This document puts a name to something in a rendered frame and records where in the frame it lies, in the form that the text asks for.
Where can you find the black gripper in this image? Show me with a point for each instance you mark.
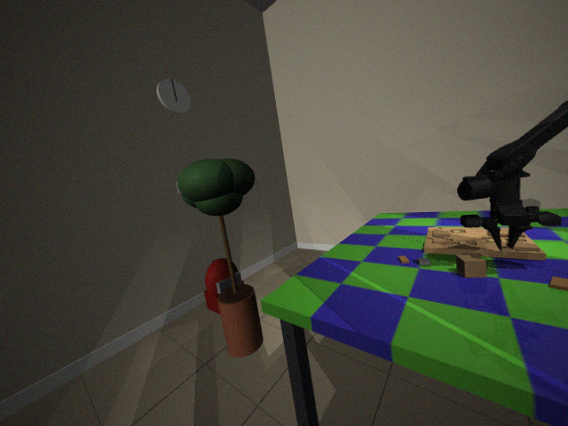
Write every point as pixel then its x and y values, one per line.
pixel 515 231

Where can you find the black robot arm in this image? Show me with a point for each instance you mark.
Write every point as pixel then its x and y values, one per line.
pixel 507 163

